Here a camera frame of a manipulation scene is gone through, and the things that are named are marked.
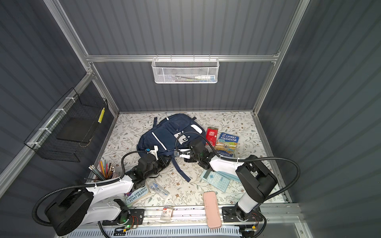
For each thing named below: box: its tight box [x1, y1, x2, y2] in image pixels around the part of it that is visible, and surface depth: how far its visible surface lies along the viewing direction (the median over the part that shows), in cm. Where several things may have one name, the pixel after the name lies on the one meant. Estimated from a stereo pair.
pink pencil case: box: [202, 190, 222, 229], surface depth 76 cm
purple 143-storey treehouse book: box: [123, 184, 150, 207], surface depth 80 cm
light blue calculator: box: [199, 169, 231, 193], surface depth 86 cm
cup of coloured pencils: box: [83, 159, 116, 181], surface depth 79 cm
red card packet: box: [205, 126, 219, 147], surface depth 107 cm
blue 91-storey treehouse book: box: [214, 132, 240, 158], surface depth 101 cm
